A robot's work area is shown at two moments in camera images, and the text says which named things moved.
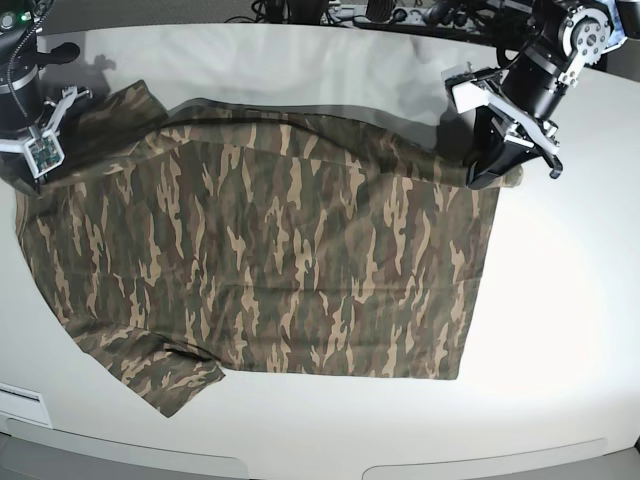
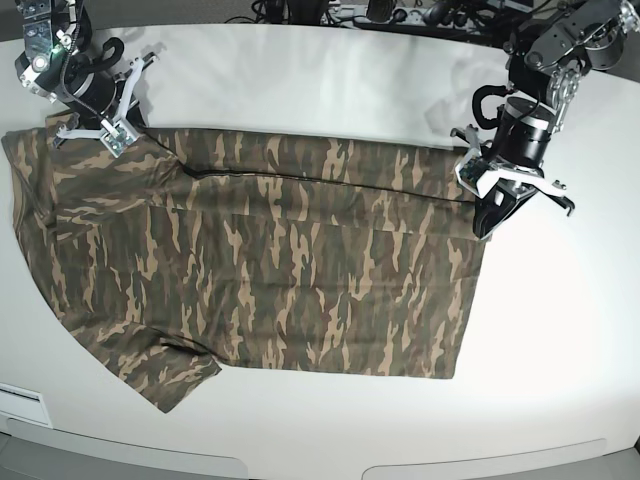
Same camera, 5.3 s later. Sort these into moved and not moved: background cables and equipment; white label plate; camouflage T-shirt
Moved: camouflage T-shirt
Not moved: background cables and equipment; white label plate
